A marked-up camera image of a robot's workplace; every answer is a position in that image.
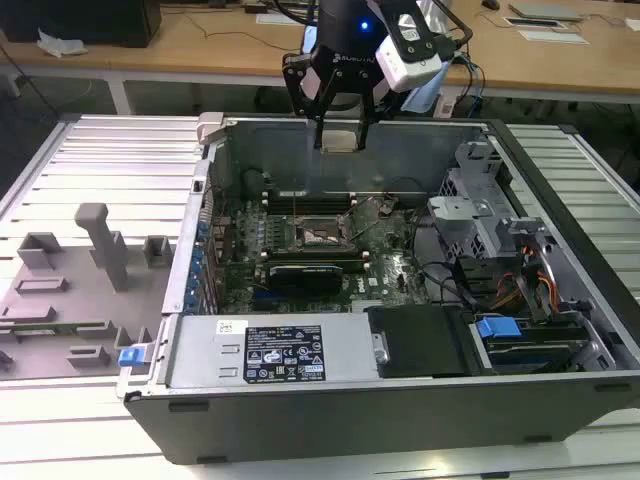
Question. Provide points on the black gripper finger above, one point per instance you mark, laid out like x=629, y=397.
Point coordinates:
x=365, y=115
x=296, y=95

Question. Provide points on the silver CPU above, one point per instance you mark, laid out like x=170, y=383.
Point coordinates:
x=341, y=141

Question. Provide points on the CPU socket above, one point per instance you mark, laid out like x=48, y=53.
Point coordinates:
x=320, y=235

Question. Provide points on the pale blue teach pendant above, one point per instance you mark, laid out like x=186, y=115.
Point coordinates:
x=422, y=95

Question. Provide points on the white paper sheet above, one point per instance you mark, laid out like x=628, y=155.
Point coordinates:
x=275, y=19

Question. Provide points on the wooden desk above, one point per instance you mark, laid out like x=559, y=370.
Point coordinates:
x=200, y=55

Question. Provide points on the silver drive cage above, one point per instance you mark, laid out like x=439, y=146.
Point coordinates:
x=465, y=215

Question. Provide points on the black computer mouse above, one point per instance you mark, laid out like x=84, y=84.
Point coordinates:
x=490, y=4

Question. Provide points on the green motherboard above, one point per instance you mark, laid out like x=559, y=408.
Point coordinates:
x=390, y=270

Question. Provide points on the black graphics card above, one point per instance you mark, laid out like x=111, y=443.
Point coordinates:
x=305, y=282

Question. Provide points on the flat white framed device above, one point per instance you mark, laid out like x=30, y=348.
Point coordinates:
x=532, y=21

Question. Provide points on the silver laptop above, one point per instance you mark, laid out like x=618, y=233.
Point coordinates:
x=545, y=11

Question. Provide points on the black drive bay box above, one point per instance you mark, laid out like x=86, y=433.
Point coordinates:
x=420, y=345

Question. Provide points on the crumpled white paper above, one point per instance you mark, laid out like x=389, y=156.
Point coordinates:
x=62, y=46

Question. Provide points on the hard disk in blue carrier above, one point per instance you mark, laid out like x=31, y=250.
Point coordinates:
x=497, y=331

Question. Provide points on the grey power supply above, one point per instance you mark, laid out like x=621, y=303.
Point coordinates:
x=200, y=350

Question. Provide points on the grey parts rack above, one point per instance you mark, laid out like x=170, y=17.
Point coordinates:
x=75, y=300

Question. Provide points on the black PC case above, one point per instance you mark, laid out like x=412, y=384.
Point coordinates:
x=350, y=425

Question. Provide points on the blue case latch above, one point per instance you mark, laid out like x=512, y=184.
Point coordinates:
x=130, y=358

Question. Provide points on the green RAM stick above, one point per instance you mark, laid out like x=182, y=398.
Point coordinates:
x=45, y=330

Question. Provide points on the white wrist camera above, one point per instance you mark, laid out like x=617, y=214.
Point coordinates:
x=407, y=70

